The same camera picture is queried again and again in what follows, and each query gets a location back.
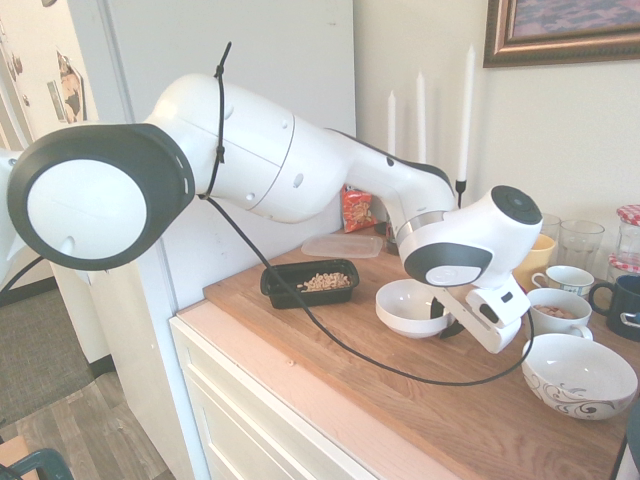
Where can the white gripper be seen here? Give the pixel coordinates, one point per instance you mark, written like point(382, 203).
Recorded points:
point(492, 312)

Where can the plain white bowl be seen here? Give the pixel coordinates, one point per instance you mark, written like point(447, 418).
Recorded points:
point(400, 310)

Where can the cereal rings heap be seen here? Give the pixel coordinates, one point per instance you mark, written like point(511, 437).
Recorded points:
point(325, 281)

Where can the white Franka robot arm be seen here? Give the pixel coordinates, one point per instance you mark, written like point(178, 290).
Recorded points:
point(240, 165)

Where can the white cup with cereal pieces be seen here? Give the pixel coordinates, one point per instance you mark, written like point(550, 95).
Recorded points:
point(555, 322)

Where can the yellow ceramic mug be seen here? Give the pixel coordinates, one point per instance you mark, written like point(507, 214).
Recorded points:
point(537, 260)

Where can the clear plastic lid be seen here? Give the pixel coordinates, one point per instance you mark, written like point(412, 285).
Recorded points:
point(345, 246)

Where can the white cup with striped band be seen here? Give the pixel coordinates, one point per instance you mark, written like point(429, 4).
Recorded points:
point(570, 285)

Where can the orange snack bag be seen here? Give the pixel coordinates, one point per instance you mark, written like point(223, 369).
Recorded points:
point(357, 210)

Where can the smooth clear glass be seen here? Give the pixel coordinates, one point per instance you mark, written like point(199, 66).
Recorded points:
point(582, 245)
point(551, 227)

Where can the white bowl with swirl pattern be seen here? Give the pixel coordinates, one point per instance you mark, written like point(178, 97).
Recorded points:
point(580, 370)

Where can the black plastic food container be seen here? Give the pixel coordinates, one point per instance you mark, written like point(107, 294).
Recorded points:
point(280, 295)

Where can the navy blue mug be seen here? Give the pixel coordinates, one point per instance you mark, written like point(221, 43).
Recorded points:
point(620, 300)

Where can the glass jar red checked lid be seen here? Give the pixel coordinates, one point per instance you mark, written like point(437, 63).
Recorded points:
point(625, 262)
point(629, 235)

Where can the medium white candle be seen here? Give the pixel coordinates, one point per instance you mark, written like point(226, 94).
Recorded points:
point(421, 120)

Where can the short white candle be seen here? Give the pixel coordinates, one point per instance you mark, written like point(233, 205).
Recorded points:
point(391, 125)

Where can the tall white candle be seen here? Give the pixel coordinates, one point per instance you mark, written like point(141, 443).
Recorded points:
point(466, 115)

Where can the white wooden cabinet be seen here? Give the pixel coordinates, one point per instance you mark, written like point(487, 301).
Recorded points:
point(235, 400)

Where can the dark round pot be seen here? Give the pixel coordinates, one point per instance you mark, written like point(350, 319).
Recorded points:
point(635, 440)

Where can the framed picture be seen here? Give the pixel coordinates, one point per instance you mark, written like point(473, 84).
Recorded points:
point(570, 30)

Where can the white refrigerator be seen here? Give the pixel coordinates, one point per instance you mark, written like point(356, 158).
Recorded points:
point(280, 50)

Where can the grey floor rug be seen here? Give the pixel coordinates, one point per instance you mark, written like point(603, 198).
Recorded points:
point(35, 350)

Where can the teal chair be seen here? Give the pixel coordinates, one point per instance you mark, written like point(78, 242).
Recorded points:
point(40, 462)

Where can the photo fridge magnet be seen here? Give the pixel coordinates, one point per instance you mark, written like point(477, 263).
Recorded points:
point(70, 85)

